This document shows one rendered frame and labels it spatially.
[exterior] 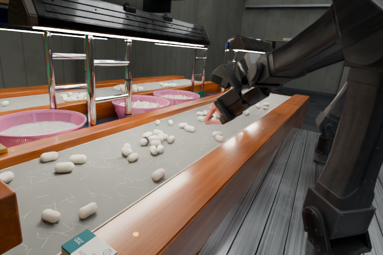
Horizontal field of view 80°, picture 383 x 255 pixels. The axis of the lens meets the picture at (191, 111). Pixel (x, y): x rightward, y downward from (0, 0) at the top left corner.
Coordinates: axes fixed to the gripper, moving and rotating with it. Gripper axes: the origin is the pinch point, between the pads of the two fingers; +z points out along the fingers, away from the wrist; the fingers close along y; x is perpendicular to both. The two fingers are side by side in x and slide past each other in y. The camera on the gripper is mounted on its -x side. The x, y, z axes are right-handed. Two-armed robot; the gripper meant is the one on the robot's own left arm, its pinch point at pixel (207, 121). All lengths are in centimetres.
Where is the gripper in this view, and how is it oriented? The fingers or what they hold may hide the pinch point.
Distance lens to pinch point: 68.6
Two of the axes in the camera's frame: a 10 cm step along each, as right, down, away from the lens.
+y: -5.6, 1.7, -8.1
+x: 4.8, 8.7, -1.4
